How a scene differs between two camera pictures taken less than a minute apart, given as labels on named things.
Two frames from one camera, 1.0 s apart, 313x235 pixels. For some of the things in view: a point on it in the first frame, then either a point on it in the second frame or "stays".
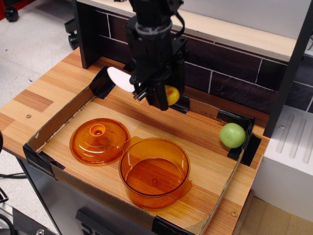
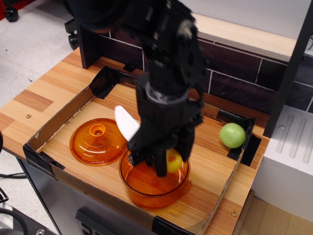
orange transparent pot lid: [98, 142] stays
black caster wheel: [11, 13] stays
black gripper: [155, 55] to [162, 113]
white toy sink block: [285, 179] stays
